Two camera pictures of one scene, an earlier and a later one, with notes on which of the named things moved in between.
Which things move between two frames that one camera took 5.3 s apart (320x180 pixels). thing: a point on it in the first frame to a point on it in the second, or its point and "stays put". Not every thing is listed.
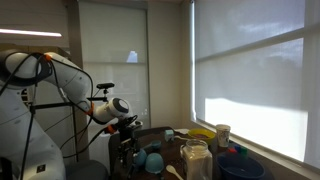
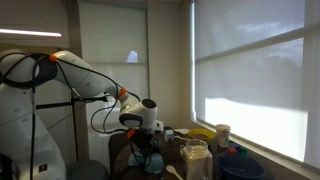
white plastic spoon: x=171 y=169 stays put
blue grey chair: x=86 y=169 stays put
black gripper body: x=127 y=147 to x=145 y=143
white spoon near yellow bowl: x=177 y=136 stays put
